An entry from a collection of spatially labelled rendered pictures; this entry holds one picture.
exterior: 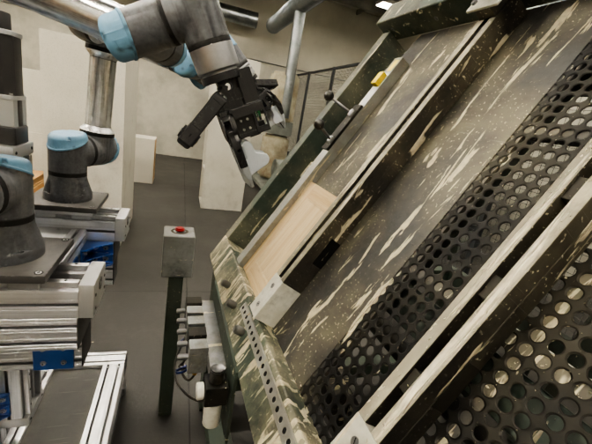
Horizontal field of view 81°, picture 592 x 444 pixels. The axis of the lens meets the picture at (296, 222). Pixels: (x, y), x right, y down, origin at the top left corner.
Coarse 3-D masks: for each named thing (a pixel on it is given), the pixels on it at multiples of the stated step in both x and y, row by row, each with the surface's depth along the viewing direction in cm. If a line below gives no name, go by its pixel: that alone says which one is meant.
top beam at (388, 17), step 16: (416, 0) 126; (432, 0) 116; (448, 0) 108; (464, 0) 104; (528, 0) 90; (544, 0) 87; (384, 16) 143; (400, 16) 130; (416, 16) 124; (432, 16) 119; (448, 16) 114; (464, 16) 109; (384, 32) 146; (400, 32) 139; (416, 32) 132
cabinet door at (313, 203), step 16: (304, 192) 126; (320, 192) 117; (304, 208) 120; (320, 208) 111; (288, 224) 122; (304, 224) 114; (272, 240) 124; (288, 240) 116; (256, 256) 126; (272, 256) 118; (288, 256) 110; (256, 272) 119; (272, 272) 112; (256, 288) 113
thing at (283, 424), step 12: (240, 312) 104; (252, 324) 96; (252, 336) 93; (252, 348) 90; (264, 360) 83; (264, 372) 81; (264, 384) 78; (276, 384) 76; (276, 396) 73; (276, 408) 71; (276, 420) 70; (288, 420) 67; (288, 432) 66
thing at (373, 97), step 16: (400, 64) 123; (384, 80) 124; (368, 96) 126; (368, 112) 126; (352, 128) 126; (336, 144) 126; (320, 160) 126; (304, 176) 129; (320, 176) 128; (288, 208) 128; (272, 224) 128; (256, 240) 128; (240, 256) 131
